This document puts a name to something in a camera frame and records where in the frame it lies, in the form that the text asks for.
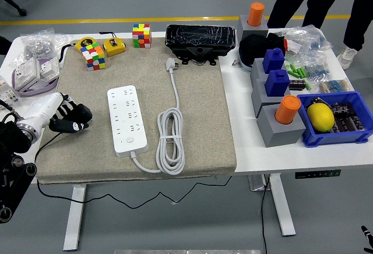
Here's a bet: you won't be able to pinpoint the black metal clip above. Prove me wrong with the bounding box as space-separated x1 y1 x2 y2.
310 96 332 109

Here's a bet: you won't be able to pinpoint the black plastic-wrapped device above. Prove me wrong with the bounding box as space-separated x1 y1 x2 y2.
164 24 236 66

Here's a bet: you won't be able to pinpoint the dark brown capacitor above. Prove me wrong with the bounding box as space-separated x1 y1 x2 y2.
330 102 357 118
351 115 367 132
288 79 307 91
332 116 355 134

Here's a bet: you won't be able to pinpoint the round yellow black tape measure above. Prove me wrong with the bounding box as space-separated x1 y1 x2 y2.
59 36 98 62

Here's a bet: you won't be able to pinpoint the black adapter cord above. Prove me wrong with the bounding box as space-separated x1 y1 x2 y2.
34 131 233 209

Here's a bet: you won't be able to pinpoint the blue square peg block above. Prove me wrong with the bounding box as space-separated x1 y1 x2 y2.
264 69 290 97
262 47 286 75

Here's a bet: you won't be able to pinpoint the black plug adapter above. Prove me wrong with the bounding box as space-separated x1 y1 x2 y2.
74 104 93 124

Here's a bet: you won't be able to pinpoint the square yellow tape measure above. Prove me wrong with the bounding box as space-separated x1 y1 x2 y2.
99 31 127 58

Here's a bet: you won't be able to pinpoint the grey socket block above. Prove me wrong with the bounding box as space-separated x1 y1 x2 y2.
236 15 269 43
256 104 307 149
249 58 288 82
251 77 291 118

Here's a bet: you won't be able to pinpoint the white label packet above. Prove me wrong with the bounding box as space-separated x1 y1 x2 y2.
287 40 302 54

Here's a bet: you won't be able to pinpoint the orange cylinder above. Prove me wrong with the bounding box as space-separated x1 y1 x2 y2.
275 95 301 125
247 2 265 27

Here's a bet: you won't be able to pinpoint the black desk control panel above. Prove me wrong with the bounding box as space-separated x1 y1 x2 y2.
294 169 342 179

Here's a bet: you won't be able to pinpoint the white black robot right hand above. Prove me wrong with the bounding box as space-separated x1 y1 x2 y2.
361 225 373 254

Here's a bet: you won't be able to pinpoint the purple tray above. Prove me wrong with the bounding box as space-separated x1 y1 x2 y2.
11 57 61 97

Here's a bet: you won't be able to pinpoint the white power strip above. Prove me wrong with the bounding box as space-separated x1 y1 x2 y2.
107 84 149 158

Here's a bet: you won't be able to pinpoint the white power strip cable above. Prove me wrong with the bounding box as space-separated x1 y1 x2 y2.
130 57 186 175

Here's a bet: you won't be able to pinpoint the clear bag beige blue resistors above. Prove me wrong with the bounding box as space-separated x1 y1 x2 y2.
319 79 355 94

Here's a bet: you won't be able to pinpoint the yellow lemon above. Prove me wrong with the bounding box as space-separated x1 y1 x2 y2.
306 103 335 134

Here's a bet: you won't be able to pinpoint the empty clear plastic bag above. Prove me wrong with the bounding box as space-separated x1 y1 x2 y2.
54 33 73 51

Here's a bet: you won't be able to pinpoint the blue plastic bin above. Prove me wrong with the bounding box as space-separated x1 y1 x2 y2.
296 90 373 149

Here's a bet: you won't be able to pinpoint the white circuit breaker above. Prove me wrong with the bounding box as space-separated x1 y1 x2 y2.
0 75 19 111

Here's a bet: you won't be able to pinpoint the clear bag metal nuts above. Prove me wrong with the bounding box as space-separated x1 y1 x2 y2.
8 29 57 68

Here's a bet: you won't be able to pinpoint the pale blue dish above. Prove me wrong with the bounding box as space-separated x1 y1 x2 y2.
238 54 253 73

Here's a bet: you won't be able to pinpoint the small clear bag blue resistors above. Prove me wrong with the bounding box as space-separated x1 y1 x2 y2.
300 52 332 80

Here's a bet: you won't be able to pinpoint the colourful puzzle cube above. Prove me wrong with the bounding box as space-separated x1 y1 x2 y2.
132 23 152 49
80 43 107 72

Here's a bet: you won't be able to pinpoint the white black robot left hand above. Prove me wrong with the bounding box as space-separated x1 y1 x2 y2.
16 91 93 138

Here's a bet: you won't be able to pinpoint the grey-brown mat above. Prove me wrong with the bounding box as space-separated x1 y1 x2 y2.
33 37 237 185

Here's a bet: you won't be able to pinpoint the black hanging power cable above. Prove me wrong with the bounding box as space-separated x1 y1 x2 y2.
260 175 270 254

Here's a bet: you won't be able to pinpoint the grey under-desk control box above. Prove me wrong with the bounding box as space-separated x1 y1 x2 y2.
248 174 272 192

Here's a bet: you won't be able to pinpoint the white socket box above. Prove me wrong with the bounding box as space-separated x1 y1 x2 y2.
14 58 41 90
39 57 61 80

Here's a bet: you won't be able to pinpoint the white table leg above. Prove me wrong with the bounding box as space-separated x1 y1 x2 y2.
63 184 87 252
268 174 297 237

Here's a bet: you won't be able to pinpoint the large clear bag blue resistors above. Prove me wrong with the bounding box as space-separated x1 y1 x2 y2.
284 25 333 55

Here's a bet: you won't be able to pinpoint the person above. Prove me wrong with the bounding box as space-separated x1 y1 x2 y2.
266 0 359 30
337 0 373 70

